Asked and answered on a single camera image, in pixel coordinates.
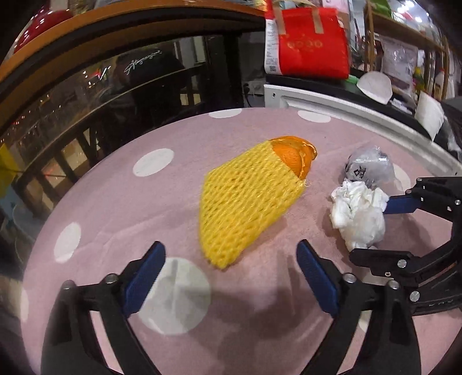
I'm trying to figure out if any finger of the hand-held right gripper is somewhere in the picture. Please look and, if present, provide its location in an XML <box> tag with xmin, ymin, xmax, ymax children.
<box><xmin>349</xmin><ymin>222</ymin><xmax>462</xmax><ymax>300</ymax></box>
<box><xmin>383</xmin><ymin>176</ymin><xmax>462</xmax><ymax>220</ymax></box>

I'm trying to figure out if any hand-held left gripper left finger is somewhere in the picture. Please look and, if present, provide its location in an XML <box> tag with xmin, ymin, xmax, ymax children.
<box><xmin>40</xmin><ymin>241</ymin><xmax>167</xmax><ymax>375</ymax></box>

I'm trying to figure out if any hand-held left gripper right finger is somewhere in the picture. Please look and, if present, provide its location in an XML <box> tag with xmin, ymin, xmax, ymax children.
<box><xmin>296</xmin><ymin>239</ymin><xmax>422</xmax><ymax>375</ymax></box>

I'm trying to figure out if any white tissue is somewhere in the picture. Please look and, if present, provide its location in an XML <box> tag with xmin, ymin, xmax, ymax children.
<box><xmin>330</xmin><ymin>180</ymin><xmax>390</xmax><ymax>251</ymax></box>

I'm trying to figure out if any yellow foam net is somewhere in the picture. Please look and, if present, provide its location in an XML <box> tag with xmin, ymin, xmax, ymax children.
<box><xmin>198</xmin><ymin>139</ymin><xmax>311</xmax><ymax>271</ymax></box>

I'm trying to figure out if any orange fruit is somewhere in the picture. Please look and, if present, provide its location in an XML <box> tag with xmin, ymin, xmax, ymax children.
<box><xmin>271</xmin><ymin>135</ymin><xmax>318</xmax><ymax>180</ymax></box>

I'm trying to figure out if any crumpled clear plastic wrap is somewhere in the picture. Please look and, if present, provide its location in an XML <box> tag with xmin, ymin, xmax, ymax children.
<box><xmin>343</xmin><ymin>146</ymin><xmax>396</xmax><ymax>190</ymax></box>

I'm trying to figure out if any pink polka dot tablecloth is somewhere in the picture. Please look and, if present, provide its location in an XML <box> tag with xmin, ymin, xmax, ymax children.
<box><xmin>20</xmin><ymin>107</ymin><xmax>462</xmax><ymax>375</ymax></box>

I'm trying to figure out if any white jug red cap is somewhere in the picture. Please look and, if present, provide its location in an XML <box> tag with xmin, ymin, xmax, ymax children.
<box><xmin>431</xmin><ymin>68</ymin><xmax>450</xmax><ymax>102</ymax></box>

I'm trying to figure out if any paper sheet in sleeve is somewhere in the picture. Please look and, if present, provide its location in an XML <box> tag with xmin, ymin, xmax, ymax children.
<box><xmin>383</xmin><ymin>38</ymin><xmax>419</xmax><ymax>87</ymax></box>

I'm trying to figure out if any yellow box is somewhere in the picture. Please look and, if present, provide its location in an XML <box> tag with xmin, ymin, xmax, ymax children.
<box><xmin>0</xmin><ymin>144</ymin><xmax>15</xmax><ymax>195</ymax></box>

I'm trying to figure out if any red bag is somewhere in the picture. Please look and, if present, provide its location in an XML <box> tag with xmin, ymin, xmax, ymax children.
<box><xmin>265</xmin><ymin>7</ymin><xmax>351</xmax><ymax>79</ymax></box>

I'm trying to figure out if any wooden shelf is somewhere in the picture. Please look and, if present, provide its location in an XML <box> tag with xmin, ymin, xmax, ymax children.
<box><xmin>363</xmin><ymin>0</ymin><xmax>452</xmax><ymax>102</ymax></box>

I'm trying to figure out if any glass display counter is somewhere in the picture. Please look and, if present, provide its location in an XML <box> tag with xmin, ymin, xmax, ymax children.
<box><xmin>0</xmin><ymin>0</ymin><xmax>268</xmax><ymax>235</ymax></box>

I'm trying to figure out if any red vase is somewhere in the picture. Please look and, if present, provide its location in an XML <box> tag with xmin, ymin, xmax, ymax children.
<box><xmin>14</xmin><ymin>9</ymin><xmax>73</xmax><ymax>51</ymax></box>

